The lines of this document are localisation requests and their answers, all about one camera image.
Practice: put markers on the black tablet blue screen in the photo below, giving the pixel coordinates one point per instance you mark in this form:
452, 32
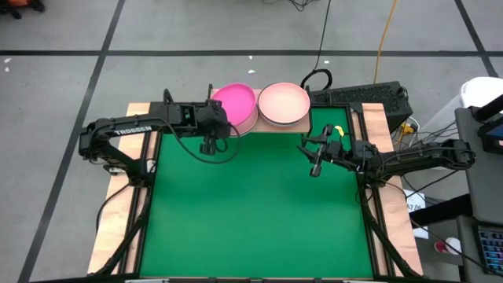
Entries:
491, 137

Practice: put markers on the black monitor bar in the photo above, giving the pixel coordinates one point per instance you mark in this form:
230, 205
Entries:
487, 109

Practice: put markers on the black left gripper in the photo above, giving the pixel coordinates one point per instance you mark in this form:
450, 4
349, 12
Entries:
206, 122

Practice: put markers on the black chair base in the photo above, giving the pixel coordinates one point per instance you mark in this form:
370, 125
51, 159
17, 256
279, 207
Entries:
15, 9

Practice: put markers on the red and white cup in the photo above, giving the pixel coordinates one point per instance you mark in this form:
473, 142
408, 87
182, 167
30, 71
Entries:
452, 244

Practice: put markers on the white paper sheet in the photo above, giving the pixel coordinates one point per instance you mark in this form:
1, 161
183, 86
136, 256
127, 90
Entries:
414, 200

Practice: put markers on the peach plate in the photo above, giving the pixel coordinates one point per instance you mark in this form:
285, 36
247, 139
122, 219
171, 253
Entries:
283, 103

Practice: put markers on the yellow plug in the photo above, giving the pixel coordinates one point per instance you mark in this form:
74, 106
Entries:
408, 128

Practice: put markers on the green table mat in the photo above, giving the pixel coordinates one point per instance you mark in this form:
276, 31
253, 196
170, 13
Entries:
255, 216

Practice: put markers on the keyboard with lit keys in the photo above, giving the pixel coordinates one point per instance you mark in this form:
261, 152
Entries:
491, 249

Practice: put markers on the grey cart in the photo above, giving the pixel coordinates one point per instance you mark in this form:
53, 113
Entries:
479, 177

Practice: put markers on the black computer case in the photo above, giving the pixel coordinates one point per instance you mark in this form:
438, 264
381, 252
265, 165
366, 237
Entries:
365, 96

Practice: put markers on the yellow tag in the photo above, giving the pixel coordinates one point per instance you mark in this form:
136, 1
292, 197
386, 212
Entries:
338, 130

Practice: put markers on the magenta plate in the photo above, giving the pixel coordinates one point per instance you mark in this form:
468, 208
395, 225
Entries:
236, 103

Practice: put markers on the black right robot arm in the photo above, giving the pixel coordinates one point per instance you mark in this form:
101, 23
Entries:
432, 155

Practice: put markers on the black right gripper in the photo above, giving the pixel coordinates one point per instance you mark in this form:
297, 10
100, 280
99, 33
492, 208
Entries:
338, 153

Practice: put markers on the black desk beam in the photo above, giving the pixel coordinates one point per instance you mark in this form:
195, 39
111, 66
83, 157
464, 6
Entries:
440, 210

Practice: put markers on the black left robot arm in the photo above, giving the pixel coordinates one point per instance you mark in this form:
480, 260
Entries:
129, 127

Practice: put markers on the white bin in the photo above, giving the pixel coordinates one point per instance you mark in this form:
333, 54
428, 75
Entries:
481, 90

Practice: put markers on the wooden shelf black frame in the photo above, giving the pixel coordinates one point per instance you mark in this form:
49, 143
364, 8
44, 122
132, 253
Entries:
298, 127

